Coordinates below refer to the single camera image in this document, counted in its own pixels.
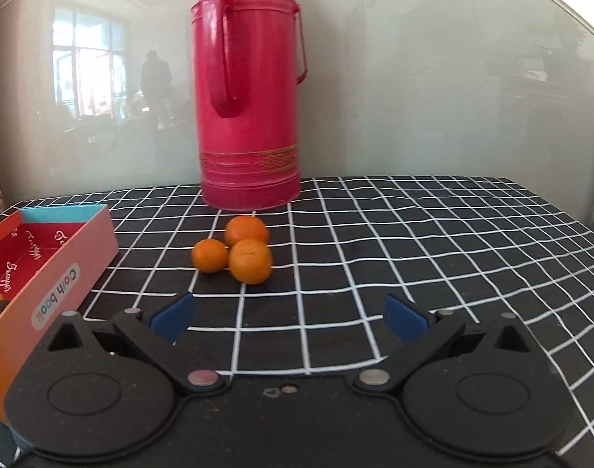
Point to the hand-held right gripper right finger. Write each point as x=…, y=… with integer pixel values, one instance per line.
x=403, y=321

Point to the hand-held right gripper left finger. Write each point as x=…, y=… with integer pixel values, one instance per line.
x=174, y=317

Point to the colourful cardboard box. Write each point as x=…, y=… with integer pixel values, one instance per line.
x=43, y=282

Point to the black white grid tablecloth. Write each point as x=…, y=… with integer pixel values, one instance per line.
x=424, y=253

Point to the red metal thermos flask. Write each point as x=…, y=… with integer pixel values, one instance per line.
x=248, y=107

